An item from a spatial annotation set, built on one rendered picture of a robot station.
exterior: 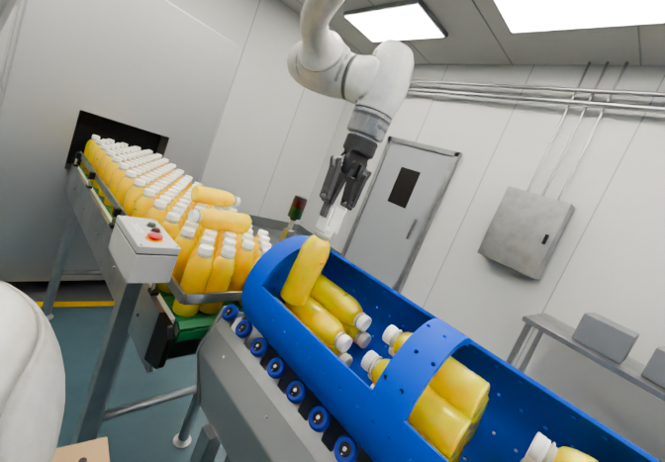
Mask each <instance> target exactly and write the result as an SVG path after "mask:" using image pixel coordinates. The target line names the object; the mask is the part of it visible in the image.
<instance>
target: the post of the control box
mask: <svg viewBox="0 0 665 462"><path fill-rule="evenodd" d="M142 284H143V283H138V284H128V283H127V282H126V280H125V279H124V277H123V279H122V282H121V285H120V288H119V292H118V295H117V298H116V301H115V305H114V308H113V311H112V313H111V316H110V320H109V323H108V326H107V329H106V332H105V336H104V339H103V342H102V345H101V349H100V352H99V355H98V358H97V361H96V365H95V368H94V371H93V374H92V378H91V381H90V384H89V387H88V390H87V394H86V397H85V400H84V403H83V406H82V410H81V413H80V416H79V419H78V423H77V426H76V428H75V431H74V434H73V438H72V441H71V444H70V445H72V444H77V443H81V442H85V441H89V440H92V439H93V436H94V433H95V430H96V426H97V423H98V420H99V417H100V414H101V412H102V409H103V406H104V403H105V399H106V396H107V393H108V390H109V387H110V384H111V381H112V378H113V375H114V371H115V368H116V365H117V362H118V359H119V356H120V353H121V350H122V347H123V343H124V340H125V337H126V334H127V331H128V328H129V325H130V322H131V319H132V315H133V312H134V309H135V306H136V303H137V300H138V297H139V294H140V290H141V287H142Z"/></svg>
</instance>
